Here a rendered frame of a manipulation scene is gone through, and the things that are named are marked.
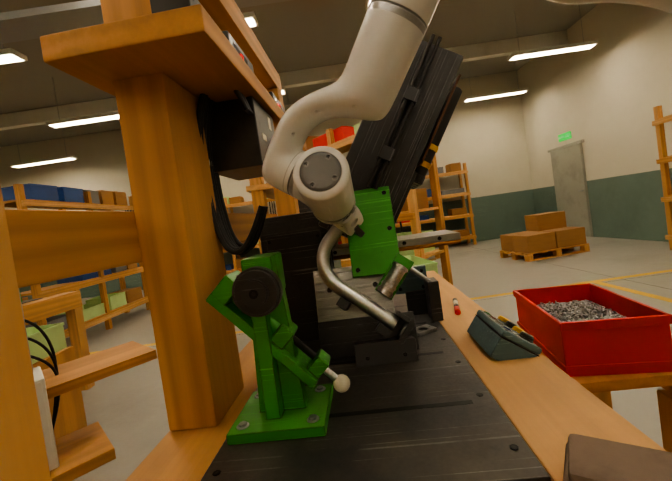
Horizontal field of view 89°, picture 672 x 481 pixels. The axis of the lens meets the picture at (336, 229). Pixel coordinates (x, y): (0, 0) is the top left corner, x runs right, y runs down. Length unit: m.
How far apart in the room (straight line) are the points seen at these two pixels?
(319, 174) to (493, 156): 10.47
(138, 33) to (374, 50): 0.34
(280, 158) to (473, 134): 10.33
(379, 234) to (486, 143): 10.13
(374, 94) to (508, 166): 10.57
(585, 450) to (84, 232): 0.67
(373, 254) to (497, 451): 0.45
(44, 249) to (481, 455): 0.59
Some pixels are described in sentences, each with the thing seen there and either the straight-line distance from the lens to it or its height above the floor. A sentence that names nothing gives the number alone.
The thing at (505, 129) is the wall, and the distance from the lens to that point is 11.19.
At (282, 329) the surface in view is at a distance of 0.57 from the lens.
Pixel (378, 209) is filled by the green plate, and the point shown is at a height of 1.22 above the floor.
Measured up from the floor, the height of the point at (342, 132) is 2.21.
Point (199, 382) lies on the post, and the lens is 0.70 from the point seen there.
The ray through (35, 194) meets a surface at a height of 2.09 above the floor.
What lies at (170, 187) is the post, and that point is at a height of 1.31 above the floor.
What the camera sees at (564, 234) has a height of 0.37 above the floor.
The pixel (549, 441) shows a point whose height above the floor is 0.90.
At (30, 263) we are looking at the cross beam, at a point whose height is 1.21.
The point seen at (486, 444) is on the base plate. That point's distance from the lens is 0.55.
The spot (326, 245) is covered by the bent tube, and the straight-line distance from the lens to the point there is 0.79.
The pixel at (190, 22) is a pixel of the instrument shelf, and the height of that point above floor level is 1.52.
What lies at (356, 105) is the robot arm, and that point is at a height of 1.37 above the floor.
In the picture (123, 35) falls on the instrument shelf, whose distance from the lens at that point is 0.64.
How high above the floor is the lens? 1.21
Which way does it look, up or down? 2 degrees down
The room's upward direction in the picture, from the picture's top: 8 degrees counter-clockwise
